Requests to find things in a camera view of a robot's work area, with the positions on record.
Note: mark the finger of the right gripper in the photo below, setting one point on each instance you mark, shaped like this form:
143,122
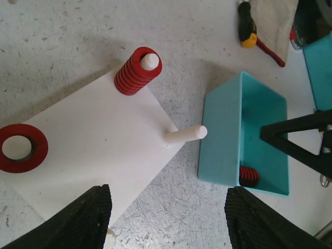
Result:
274,134

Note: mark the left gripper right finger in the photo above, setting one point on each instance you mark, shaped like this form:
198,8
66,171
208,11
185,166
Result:
253,224

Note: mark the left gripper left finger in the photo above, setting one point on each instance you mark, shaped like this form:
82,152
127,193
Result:
81,224

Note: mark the large red spring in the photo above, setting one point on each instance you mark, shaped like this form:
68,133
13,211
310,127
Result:
23,148
143,66

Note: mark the black yellow screwdriver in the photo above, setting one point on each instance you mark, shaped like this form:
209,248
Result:
246,28

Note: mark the red springs in tray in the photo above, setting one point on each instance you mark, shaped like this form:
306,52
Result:
248,177

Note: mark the small metal carabiner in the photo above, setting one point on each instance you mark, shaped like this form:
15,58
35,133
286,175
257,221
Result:
324,181

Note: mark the teal clear toolbox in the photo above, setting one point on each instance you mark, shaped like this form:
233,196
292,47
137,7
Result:
317,56

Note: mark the teal plastic parts tray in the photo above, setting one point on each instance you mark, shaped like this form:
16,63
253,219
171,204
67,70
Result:
233,114

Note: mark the beige work glove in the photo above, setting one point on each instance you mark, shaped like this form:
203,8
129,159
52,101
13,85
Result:
274,20

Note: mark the white four-peg base plate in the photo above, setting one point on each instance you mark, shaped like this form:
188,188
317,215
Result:
98,136

